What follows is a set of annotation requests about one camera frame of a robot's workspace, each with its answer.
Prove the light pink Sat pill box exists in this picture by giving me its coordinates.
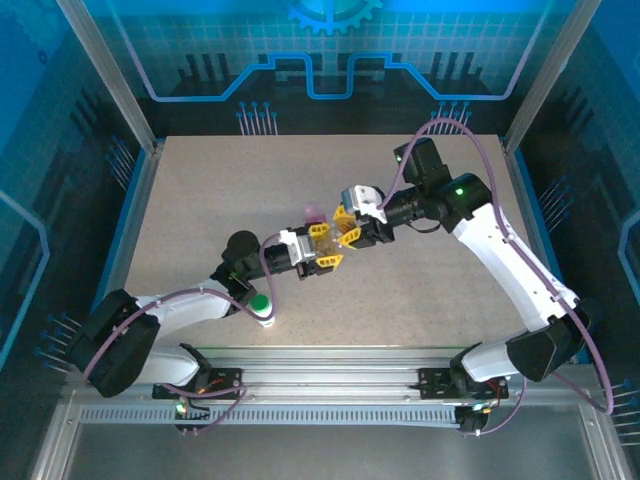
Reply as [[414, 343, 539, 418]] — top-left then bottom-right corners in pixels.
[[303, 201, 329, 225]]

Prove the white pill bottle green cap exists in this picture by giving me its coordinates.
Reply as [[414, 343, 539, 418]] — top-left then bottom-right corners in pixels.
[[248, 293, 276, 330]]

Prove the black power connector block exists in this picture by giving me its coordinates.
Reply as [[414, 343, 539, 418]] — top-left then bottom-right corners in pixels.
[[172, 397, 211, 436], [457, 404, 494, 436]]

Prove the grey metal shelf panel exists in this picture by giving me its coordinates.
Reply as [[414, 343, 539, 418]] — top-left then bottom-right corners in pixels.
[[29, 422, 631, 480]]

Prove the aluminium side rail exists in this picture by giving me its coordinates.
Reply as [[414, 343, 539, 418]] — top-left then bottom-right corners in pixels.
[[92, 142, 164, 364], [501, 139, 591, 364]]

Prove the aluminium frame beam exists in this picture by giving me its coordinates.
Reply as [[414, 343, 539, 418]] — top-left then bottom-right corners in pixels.
[[64, 347, 604, 409]]

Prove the grey slotted cable duct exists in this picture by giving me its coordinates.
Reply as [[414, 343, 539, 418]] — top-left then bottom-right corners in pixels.
[[78, 407, 464, 427]]

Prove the aluminium upright post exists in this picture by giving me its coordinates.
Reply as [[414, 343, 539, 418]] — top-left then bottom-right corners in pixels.
[[54, 0, 162, 154], [502, 0, 604, 154]]

